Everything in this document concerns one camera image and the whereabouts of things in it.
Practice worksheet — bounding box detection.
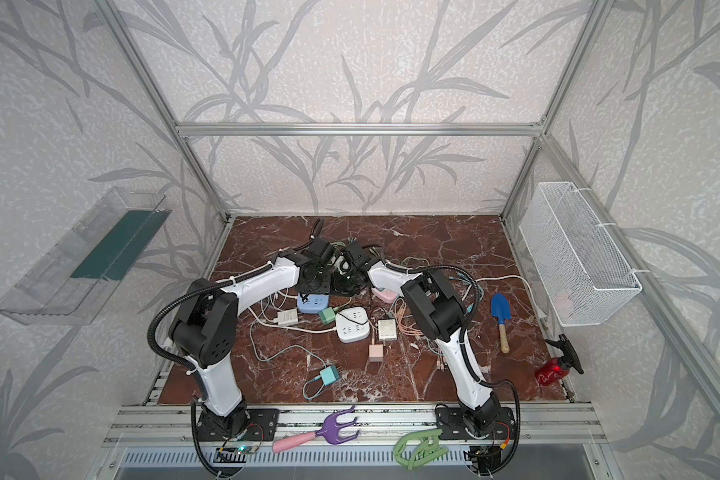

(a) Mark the teal charger plug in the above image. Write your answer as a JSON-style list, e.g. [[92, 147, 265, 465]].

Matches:
[[319, 365, 340, 386]]

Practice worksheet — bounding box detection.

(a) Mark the clear plastic wall shelf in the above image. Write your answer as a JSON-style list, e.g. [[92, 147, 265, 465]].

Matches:
[[0, 187, 171, 326]]

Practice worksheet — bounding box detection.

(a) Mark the blue power socket block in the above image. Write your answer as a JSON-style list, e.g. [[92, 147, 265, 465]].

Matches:
[[297, 294, 330, 315]]

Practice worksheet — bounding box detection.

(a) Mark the red spray bottle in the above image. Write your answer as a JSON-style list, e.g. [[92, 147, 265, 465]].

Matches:
[[534, 334, 584, 386]]

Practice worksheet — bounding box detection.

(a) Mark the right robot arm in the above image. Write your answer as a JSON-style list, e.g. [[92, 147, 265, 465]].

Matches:
[[340, 241, 510, 438]]

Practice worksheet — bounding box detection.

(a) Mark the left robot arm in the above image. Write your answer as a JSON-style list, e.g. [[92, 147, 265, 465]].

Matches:
[[146, 234, 330, 420]]

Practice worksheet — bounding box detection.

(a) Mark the pink charger plug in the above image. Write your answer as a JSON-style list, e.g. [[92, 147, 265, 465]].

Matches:
[[368, 344, 384, 363]]

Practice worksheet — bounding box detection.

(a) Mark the white charger plug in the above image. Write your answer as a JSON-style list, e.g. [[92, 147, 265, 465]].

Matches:
[[377, 319, 397, 342]]

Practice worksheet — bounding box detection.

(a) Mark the white power socket block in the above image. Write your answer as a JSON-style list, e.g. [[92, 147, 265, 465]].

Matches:
[[335, 307, 371, 343]]

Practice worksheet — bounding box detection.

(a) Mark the purple pink hand rake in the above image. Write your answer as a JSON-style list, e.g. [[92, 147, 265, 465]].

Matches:
[[272, 405, 360, 454]]

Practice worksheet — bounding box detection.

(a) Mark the green plastic clip tool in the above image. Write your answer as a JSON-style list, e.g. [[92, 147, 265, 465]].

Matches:
[[393, 428, 449, 471]]

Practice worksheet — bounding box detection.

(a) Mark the white wire mesh basket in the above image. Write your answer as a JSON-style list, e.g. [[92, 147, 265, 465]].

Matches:
[[519, 181, 642, 327]]

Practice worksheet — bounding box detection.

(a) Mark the pink power socket block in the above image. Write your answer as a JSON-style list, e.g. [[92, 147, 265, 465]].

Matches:
[[371, 288, 398, 305]]

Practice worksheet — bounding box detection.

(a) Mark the white charger with white cable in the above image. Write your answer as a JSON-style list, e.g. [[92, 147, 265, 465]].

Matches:
[[276, 309, 299, 327]]

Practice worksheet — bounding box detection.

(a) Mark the pink charging cable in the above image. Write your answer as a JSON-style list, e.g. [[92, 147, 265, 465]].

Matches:
[[392, 299, 448, 370]]

